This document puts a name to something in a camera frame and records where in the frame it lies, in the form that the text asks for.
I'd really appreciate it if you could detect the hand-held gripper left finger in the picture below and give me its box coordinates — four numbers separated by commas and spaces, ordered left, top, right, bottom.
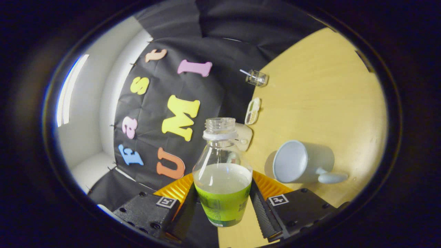
112, 173, 198, 243

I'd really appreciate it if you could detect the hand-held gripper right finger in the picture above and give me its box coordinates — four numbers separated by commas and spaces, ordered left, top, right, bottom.
248, 170, 350, 243

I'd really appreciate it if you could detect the clear green label juice bottle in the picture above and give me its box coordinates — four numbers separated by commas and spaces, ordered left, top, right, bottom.
192, 117, 253, 228

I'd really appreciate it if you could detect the round brown coaster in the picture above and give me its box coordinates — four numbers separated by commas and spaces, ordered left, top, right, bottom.
264, 159, 276, 179

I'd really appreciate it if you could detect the white cup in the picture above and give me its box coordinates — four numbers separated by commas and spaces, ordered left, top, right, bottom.
273, 140, 349, 184

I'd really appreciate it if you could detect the white toaster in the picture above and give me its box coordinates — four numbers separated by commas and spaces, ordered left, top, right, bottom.
234, 123, 253, 152

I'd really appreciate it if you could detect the white divided snack tray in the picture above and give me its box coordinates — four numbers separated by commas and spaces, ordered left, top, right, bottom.
244, 97, 261, 125

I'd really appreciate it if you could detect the wooden table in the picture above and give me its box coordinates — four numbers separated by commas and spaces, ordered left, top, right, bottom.
218, 28, 389, 248

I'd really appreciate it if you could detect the long ceiling light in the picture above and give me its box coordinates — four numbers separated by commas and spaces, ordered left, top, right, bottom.
56, 54, 89, 127

